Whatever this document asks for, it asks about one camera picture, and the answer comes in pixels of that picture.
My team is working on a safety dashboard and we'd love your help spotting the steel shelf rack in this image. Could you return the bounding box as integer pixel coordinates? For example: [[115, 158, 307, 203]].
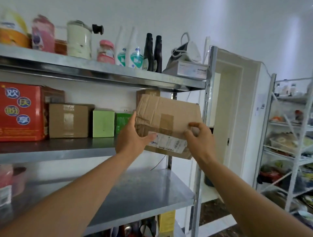
[[0, 43, 218, 237]]

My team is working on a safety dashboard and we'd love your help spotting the white door frame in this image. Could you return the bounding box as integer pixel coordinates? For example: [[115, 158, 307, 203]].
[[212, 48, 272, 187]]

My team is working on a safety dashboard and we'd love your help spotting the light green box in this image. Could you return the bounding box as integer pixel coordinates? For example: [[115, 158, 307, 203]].
[[92, 108, 115, 138]]

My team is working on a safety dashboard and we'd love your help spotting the person's left forearm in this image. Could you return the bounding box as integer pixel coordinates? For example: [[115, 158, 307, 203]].
[[0, 151, 138, 237]]

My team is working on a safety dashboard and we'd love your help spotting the square taped cardboard box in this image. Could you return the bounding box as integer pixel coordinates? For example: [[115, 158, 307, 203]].
[[48, 103, 95, 139]]

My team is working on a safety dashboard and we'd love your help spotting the dark brown cardboard box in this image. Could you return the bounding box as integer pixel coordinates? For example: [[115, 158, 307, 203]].
[[41, 86, 65, 137]]

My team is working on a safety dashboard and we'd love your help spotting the person's left hand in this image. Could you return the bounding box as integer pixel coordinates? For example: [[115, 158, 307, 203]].
[[115, 111, 157, 157]]

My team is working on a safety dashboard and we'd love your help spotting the person's right hand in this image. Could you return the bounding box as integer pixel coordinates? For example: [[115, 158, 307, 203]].
[[183, 122, 217, 164]]

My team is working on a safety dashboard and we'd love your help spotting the orange jar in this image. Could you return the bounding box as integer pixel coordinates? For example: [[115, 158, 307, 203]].
[[54, 39, 68, 56]]

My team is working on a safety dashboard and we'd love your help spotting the person's right forearm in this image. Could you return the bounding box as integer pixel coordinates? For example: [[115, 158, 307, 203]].
[[196, 156, 313, 237]]

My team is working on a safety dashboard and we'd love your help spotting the pink lidded jar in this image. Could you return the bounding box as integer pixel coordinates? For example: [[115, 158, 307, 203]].
[[97, 40, 115, 65]]

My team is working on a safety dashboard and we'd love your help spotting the small white bottle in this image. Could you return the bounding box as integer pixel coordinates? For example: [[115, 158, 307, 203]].
[[280, 83, 291, 97]]

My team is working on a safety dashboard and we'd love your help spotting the white bottle green label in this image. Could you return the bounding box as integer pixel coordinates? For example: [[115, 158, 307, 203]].
[[125, 26, 144, 69], [115, 26, 128, 67]]

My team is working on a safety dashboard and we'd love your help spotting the clear food tray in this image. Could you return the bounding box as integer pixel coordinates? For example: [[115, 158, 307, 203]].
[[269, 132, 300, 150]]

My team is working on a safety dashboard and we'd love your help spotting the thin dark cable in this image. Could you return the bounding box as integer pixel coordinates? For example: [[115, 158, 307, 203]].
[[150, 154, 168, 171]]

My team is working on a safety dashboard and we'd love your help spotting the dark glass bottle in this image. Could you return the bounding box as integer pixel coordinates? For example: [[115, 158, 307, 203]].
[[153, 35, 163, 73], [142, 33, 155, 72]]

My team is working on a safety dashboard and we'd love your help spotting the white wire rack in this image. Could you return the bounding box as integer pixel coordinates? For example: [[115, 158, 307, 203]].
[[253, 73, 313, 221]]

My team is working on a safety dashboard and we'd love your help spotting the black bin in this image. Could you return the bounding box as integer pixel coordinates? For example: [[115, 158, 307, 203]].
[[204, 174, 215, 188]]

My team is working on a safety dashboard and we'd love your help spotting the grey flat box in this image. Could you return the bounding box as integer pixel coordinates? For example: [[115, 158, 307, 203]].
[[162, 60, 211, 80]]

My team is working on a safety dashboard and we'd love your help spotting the small brown cardboard box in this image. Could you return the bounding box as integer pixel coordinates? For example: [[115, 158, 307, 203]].
[[136, 89, 161, 106]]

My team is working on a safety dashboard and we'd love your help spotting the pink plastic container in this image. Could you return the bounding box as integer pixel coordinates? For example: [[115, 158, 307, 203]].
[[0, 164, 14, 208]]

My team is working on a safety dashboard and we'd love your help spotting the white clothes iron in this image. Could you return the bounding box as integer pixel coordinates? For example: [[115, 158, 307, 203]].
[[170, 32, 202, 64]]

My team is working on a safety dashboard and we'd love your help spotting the cream white kettle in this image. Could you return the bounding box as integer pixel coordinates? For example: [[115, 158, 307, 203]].
[[66, 20, 93, 60]]

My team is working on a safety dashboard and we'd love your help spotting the red printed carton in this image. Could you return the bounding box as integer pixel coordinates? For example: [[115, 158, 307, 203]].
[[0, 82, 46, 142]]

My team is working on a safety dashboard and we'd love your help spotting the yellow box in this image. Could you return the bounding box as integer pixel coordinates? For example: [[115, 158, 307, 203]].
[[158, 209, 176, 237]]

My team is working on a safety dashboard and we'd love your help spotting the yellow and white bag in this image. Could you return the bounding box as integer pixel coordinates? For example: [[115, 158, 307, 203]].
[[0, 7, 32, 48]]

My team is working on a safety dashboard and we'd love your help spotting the pink packet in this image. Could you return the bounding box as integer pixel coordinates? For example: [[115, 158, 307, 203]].
[[31, 14, 56, 53]]

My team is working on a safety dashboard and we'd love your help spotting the green printed box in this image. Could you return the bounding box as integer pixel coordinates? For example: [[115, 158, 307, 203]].
[[114, 112, 134, 135]]

